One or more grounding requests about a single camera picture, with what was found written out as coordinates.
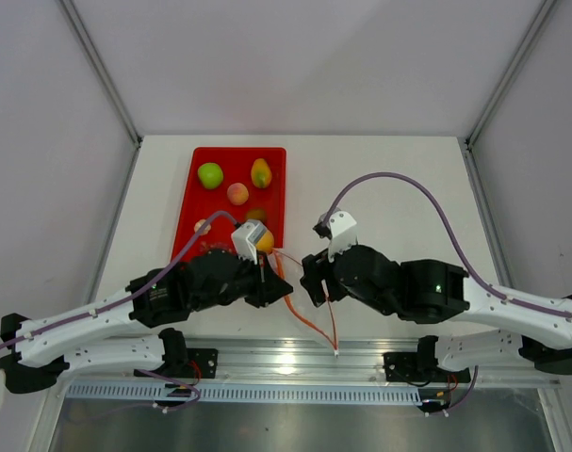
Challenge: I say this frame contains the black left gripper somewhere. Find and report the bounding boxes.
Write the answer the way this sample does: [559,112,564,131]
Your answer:
[191,249,293,313]

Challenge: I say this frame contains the orange yellow fruit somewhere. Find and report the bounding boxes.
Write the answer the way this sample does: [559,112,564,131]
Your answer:
[255,229,274,254]

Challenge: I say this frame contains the clear zip top bag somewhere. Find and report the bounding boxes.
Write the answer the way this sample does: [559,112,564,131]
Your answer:
[270,249,340,359]

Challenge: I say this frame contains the garlic bulb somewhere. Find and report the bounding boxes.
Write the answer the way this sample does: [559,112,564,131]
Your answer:
[194,218,211,235]

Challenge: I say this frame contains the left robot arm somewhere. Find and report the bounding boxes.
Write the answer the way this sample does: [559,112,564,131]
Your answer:
[0,250,293,395]

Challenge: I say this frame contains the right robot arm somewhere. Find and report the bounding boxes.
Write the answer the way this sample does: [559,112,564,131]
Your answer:
[301,245,572,380]

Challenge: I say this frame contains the brown kiwi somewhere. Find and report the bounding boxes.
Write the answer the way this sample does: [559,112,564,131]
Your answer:
[246,208,268,223]

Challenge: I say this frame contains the red grape bunch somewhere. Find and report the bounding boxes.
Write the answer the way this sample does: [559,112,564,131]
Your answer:
[199,241,234,253]

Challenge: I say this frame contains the pink peach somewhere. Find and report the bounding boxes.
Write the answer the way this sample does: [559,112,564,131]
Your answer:
[227,183,249,206]

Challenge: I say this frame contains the red plastic tray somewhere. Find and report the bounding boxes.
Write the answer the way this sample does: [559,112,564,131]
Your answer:
[172,147,286,256]

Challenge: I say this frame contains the yellow green mango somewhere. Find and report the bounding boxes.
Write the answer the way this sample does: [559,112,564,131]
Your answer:
[251,158,272,189]

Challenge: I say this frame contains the green apple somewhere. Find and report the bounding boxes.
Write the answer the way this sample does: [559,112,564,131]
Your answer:
[197,162,224,190]

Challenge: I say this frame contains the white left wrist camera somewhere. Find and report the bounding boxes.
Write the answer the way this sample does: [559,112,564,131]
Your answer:
[231,219,268,265]

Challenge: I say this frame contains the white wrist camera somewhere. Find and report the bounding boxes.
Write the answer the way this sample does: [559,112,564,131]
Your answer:
[231,219,268,265]
[313,208,358,263]

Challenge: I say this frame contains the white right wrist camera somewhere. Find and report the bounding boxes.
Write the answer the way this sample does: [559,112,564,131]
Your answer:
[313,208,358,263]

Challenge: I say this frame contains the aluminium front rail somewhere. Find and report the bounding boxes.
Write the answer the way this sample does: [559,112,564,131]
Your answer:
[47,336,561,388]

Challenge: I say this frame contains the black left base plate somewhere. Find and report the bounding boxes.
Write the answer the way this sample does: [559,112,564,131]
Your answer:
[169,348,219,379]

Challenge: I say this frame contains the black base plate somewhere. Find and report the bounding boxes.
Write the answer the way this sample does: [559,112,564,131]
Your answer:
[383,351,471,386]
[169,348,219,379]

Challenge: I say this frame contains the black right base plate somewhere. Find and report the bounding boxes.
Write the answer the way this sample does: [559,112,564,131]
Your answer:
[383,351,471,386]

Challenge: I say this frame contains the white slotted cable duct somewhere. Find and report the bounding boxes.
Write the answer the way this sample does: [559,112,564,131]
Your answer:
[66,380,422,406]

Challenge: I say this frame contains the left aluminium frame post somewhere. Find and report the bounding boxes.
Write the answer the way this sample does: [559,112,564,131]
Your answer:
[56,0,142,147]

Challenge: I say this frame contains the aluminium frame post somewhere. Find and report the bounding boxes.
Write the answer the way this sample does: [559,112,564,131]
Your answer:
[56,0,142,147]
[464,0,561,151]

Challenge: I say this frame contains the right aluminium frame post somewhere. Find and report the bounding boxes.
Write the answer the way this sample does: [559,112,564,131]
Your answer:
[464,0,561,151]

